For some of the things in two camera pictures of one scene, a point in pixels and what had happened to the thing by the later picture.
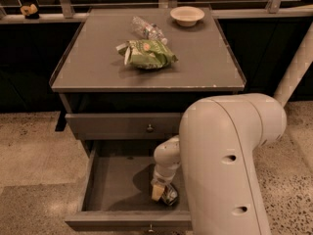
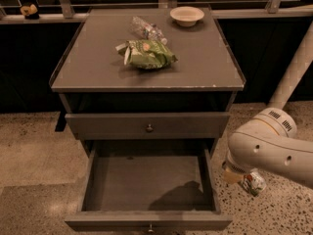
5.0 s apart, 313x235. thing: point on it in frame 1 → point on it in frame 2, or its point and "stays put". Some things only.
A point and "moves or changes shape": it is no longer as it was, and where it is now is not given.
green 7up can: [170, 194] moves or changes shape
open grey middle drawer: [117, 192] stays put
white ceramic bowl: [187, 16] stays put
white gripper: [160, 179] → [237, 168]
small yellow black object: [30, 12] stays put
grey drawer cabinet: [129, 73] stays put
